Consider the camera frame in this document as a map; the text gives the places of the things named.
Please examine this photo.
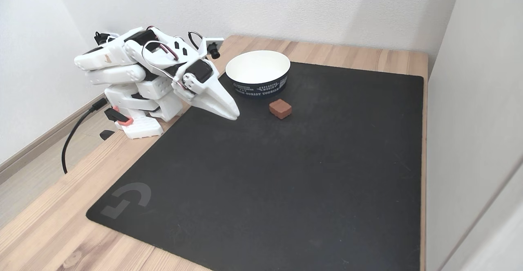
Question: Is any reddish brown toy block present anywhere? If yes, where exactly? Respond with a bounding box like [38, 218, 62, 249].
[269, 99, 293, 120]

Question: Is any white paper bowl, dark print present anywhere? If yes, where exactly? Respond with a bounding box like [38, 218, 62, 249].
[226, 50, 291, 98]

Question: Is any black and orange table clamp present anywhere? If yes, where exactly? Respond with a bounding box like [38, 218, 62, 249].
[99, 106, 133, 141]

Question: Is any black desk mat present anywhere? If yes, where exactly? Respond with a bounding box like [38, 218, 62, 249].
[86, 61, 424, 271]

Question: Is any wooden baseboard strip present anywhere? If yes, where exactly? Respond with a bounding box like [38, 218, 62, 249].
[0, 93, 106, 184]

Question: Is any black power cable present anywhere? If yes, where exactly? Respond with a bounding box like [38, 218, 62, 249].
[61, 98, 107, 175]

